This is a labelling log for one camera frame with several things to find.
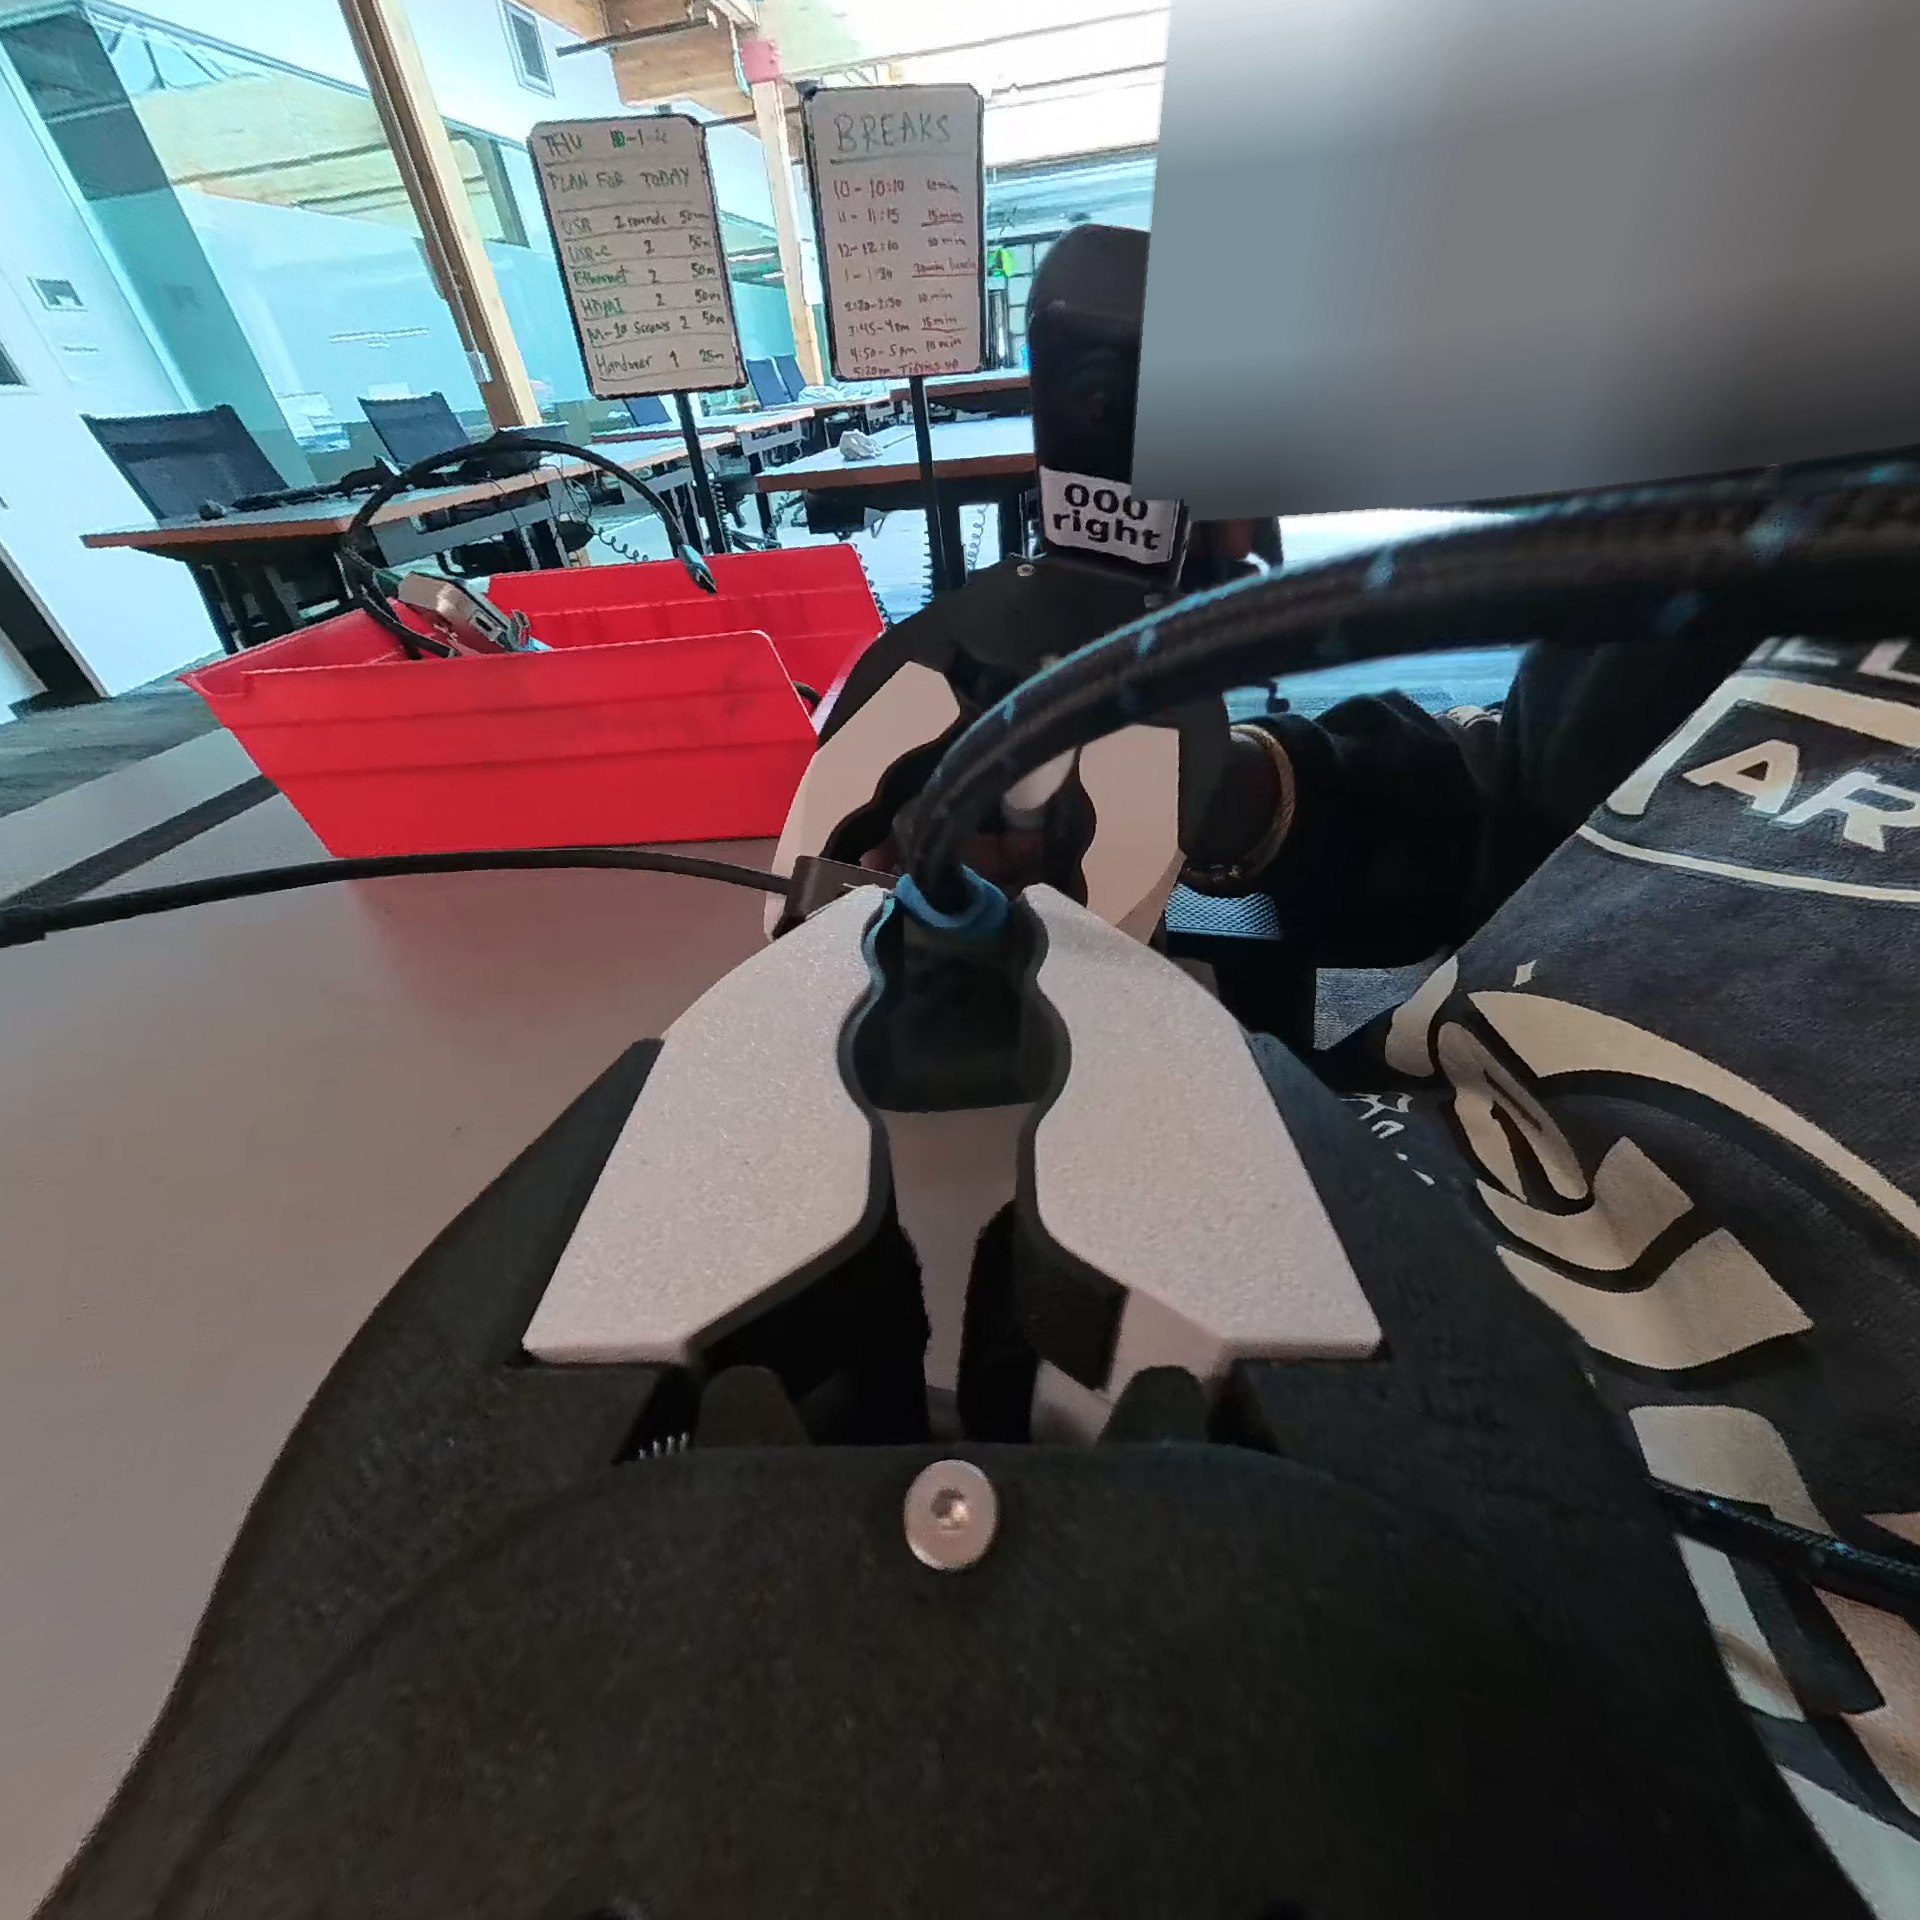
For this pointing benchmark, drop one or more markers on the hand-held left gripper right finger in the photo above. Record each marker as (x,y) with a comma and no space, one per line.
(1184,1171)

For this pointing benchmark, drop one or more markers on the small handwritten whiteboard on stand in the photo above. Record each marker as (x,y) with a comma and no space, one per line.
(639,255)
(891,226)

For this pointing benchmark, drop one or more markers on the black office chair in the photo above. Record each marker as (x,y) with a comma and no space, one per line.
(182,452)
(411,428)

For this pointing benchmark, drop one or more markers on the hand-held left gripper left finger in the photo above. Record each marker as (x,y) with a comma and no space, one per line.
(721,1171)

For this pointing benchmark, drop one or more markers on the person's dark printed shirt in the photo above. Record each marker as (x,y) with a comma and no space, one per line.
(1651,975)

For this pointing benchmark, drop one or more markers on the person's right hand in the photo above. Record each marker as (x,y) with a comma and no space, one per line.
(1252,811)

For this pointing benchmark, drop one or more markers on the wooden office desk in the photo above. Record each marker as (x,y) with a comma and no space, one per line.
(870,475)
(300,517)

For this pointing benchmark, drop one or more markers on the red plastic bin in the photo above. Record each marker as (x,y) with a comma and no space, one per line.
(524,764)
(779,600)

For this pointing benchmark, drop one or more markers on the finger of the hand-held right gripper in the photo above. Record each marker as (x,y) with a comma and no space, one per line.
(1131,827)
(840,781)

